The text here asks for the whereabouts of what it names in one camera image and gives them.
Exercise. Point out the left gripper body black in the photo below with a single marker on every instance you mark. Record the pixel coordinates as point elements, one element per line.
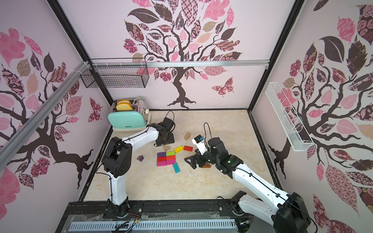
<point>168,139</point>

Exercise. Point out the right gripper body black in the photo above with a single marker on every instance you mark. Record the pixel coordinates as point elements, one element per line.
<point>198,157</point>

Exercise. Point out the red block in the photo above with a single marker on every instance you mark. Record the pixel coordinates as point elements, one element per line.
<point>162,159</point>
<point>172,157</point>
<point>188,148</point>

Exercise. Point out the lime green block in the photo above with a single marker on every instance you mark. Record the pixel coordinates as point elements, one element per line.
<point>170,153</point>

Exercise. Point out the yellow block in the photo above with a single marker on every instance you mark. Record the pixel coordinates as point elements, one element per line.
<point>178,149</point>

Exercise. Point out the purple rectangular block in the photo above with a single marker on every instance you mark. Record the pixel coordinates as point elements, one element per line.
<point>161,154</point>

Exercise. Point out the magenta block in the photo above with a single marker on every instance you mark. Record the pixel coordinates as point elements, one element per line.
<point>170,162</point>
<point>161,163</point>

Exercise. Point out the purple triangle block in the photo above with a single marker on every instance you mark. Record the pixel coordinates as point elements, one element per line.
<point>140,158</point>

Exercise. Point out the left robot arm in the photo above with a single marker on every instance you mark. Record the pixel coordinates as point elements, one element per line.
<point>117,161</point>

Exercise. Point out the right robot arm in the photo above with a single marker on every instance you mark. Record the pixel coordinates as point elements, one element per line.
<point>287,213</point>

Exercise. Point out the natural wood triangle block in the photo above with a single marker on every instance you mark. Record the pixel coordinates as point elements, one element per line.
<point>166,148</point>

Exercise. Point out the brown triangle block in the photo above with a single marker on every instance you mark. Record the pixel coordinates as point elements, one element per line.
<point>207,166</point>

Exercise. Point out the teal rectangular block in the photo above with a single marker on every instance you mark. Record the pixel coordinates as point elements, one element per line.
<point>176,168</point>

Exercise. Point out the mint green toaster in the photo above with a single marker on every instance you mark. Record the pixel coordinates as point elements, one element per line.
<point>130,121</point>

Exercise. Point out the yellow toast back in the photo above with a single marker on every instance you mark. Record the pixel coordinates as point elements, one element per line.
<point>123,101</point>

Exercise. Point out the yellow toast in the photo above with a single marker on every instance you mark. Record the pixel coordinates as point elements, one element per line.
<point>123,101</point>
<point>124,107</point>

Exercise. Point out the yellow toast front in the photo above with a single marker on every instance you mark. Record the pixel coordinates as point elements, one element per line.
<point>124,107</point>

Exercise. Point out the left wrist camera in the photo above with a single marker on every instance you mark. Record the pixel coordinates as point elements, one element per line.
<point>169,122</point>

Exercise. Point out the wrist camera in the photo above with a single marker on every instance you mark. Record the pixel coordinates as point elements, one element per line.
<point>169,122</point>
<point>200,143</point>

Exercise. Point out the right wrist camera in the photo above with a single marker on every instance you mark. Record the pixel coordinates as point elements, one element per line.
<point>200,143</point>

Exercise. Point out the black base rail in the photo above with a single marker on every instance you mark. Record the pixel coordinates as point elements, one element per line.
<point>157,210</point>

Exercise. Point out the black wire basket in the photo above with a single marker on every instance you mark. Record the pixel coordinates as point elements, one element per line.
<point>125,73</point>

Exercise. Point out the white wire shelf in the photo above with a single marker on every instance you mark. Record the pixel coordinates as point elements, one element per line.
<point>282,101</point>

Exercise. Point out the white slotted cable duct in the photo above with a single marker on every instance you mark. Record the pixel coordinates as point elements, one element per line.
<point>152,225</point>

